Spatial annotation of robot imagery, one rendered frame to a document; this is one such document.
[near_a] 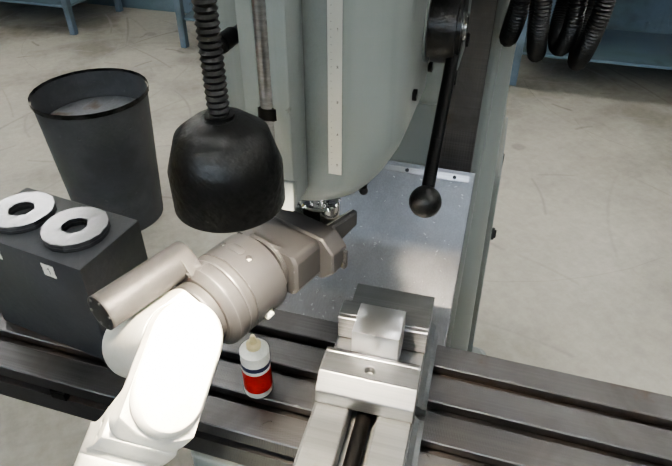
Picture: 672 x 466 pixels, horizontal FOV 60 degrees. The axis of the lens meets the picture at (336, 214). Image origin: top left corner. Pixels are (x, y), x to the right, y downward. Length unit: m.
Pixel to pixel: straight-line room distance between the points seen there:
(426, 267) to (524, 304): 1.41
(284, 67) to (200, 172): 0.13
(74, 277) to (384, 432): 0.45
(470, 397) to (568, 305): 1.64
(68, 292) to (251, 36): 0.54
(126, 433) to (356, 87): 0.32
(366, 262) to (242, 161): 0.73
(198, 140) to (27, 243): 0.58
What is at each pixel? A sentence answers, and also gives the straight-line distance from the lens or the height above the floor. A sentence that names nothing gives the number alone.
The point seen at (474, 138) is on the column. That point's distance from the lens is 0.99.
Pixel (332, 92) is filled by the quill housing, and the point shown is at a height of 1.44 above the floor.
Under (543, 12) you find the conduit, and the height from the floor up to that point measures 1.44.
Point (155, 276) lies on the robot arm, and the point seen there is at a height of 1.29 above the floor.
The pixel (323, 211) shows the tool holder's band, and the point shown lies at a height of 1.26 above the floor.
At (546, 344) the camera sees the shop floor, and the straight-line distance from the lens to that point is 2.31.
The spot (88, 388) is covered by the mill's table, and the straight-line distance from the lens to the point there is 0.94.
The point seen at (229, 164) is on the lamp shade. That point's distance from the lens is 0.34.
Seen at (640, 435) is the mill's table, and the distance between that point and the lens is 0.92.
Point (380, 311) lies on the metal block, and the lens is 0.77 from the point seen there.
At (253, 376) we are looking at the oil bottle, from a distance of 0.82.
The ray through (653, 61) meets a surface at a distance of 4.34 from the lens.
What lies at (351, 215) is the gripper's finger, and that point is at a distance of 0.66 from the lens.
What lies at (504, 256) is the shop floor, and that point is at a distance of 2.63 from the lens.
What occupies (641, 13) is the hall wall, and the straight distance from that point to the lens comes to 4.96.
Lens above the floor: 1.64
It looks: 36 degrees down
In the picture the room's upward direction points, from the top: straight up
